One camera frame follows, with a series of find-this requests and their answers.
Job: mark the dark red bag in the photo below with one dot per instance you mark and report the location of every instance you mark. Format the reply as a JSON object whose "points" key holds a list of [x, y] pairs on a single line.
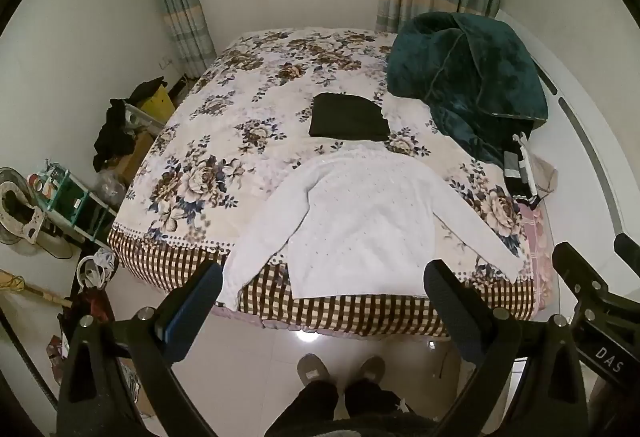
{"points": [[95, 307]]}

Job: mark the yellow box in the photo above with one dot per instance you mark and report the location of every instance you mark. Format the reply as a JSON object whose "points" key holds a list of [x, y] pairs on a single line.
{"points": [[161, 107]]}

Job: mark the cardboard box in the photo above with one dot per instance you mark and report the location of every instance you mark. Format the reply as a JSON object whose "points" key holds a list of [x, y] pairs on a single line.
{"points": [[135, 152]]}

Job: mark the black clothing pile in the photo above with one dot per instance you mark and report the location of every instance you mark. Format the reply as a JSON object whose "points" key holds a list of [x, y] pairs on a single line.
{"points": [[149, 89]]}

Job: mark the white bed headboard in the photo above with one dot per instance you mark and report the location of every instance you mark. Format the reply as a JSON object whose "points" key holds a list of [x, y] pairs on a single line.
{"points": [[590, 142]]}

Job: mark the black folded garment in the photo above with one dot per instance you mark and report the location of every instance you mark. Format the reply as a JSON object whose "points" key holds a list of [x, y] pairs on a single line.
{"points": [[350, 117]]}

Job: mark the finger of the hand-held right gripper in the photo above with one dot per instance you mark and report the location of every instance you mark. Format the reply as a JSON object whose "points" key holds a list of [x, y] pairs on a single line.
{"points": [[575, 267], [630, 249]]}

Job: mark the person's slipper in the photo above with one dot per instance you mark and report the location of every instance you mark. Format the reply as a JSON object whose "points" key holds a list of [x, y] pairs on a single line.
{"points": [[314, 369], [372, 367]]}

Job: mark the clear plastic bag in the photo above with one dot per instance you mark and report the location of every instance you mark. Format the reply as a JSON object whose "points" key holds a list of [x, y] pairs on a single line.
{"points": [[107, 187]]}

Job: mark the teal plush blanket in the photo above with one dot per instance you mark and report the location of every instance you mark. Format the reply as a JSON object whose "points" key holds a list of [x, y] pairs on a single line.
{"points": [[475, 67]]}

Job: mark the pink bed sheet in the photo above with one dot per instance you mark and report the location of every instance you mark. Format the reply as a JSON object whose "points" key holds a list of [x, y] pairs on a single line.
{"points": [[537, 242]]}

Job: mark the white knit sweater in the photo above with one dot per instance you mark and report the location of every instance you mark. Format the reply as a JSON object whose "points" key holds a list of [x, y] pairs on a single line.
{"points": [[360, 227]]}

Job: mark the person's leg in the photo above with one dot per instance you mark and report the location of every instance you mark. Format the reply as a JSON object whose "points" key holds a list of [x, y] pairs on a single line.
{"points": [[310, 404], [370, 399]]}

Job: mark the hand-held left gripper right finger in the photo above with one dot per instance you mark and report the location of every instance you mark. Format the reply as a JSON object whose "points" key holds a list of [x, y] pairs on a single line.
{"points": [[445, 307]]}

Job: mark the person's left slipper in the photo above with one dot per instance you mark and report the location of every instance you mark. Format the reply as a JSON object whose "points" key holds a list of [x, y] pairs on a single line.
{"points": [[314, 369]]}

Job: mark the person's left leg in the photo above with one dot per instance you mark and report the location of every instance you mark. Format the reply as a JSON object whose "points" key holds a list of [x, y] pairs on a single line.
{"points": [[310, 404]]}

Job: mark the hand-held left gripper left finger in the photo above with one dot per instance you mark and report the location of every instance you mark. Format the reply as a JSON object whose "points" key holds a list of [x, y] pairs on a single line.
{"points": [[185, 322]]}

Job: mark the wooden broom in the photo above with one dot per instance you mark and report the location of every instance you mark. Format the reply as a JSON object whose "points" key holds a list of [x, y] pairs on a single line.
{"points": [[35, 291]]}

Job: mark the black and grey cloth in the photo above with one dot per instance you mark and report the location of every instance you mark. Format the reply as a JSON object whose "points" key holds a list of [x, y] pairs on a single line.
{"points": [[512, 177]]}

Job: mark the person's right leg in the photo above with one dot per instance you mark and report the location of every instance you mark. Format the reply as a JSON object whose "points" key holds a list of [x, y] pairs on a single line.
{"points": [[370, 399]]}

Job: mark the person's right slipper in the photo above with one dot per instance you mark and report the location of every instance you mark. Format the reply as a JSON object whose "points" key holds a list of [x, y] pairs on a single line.
{"points": [[372, 367]]}

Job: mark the floral bedspread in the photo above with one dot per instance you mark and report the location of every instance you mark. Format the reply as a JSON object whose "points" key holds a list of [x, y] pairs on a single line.
{"points": [[225, 157]]}

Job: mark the white floor fan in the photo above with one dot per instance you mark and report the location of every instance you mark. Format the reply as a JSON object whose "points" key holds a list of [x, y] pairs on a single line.
{"points": [[20, 217]]}

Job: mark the green storage shelf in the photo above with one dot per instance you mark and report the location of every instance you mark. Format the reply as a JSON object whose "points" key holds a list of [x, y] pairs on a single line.
{"points": [[70, 202]]}

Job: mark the white wall socket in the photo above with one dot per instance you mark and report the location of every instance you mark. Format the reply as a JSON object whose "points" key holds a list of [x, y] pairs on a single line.
{"points": [[166, 63]]}

